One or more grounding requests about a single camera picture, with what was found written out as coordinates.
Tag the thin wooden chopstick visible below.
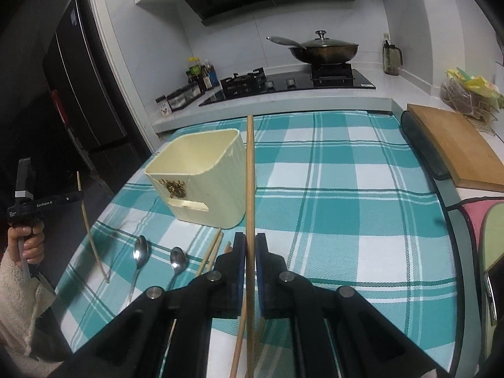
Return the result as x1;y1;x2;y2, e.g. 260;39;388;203
76;171;110;283

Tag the steel spoon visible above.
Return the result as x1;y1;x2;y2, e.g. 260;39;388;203
127;236;150;304
166;247;188;291

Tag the white fleece sleeve forearm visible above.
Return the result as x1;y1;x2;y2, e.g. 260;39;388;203
1;254;61;377

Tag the person left hand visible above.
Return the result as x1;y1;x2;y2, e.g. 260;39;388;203
8;220;44;267

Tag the teal plaid tablecloth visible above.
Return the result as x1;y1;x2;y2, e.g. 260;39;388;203
54;111;457;369

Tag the black refrigerator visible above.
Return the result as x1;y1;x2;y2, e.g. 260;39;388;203
43;0;146;178

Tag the cream utensil holder box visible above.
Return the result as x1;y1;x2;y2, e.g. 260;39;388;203
144;129;246;229

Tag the spice jar rack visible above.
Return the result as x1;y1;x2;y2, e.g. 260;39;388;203
166;83;203;113

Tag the wooden cutting board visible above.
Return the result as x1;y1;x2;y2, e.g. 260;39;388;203
407;103;504;193

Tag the sauce bottles group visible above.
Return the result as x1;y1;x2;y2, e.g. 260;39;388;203
186;56;220;92

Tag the black gas stove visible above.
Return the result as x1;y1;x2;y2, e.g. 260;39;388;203
200;63;376;107

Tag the bag of snacks basket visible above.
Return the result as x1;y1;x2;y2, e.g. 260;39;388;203
440;68;503;123

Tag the black wok with lid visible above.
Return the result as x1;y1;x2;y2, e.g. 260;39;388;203
266;30;359;65

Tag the dark glass kettle jug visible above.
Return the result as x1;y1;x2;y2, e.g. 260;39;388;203
382;33;403;76

